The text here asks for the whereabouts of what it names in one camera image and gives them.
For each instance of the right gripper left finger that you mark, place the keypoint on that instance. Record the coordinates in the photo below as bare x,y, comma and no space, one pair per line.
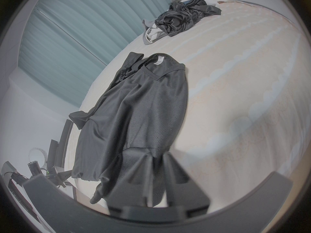
136,195

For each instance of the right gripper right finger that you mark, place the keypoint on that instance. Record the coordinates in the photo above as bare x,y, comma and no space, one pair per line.
184,198

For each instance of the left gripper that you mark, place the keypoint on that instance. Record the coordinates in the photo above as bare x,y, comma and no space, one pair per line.
53,176

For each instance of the black T-shirt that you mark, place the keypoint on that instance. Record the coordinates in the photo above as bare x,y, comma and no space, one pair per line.
141,110

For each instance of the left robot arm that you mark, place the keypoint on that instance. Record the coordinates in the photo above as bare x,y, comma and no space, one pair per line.
8,170

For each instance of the bed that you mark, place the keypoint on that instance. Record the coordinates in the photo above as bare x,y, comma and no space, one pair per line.
243,93

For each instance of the pile of clothes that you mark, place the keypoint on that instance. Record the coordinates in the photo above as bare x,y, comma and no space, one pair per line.
179,20

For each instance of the round white-framed mirror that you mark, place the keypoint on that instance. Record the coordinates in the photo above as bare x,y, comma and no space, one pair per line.
40,154

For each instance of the dark chest of drawers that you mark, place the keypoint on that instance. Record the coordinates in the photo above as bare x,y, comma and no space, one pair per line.
68,139

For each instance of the blue-green curtain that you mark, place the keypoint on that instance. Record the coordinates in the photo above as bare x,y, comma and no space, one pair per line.
85,28

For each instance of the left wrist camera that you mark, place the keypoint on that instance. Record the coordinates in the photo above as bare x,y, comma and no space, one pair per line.
34,167

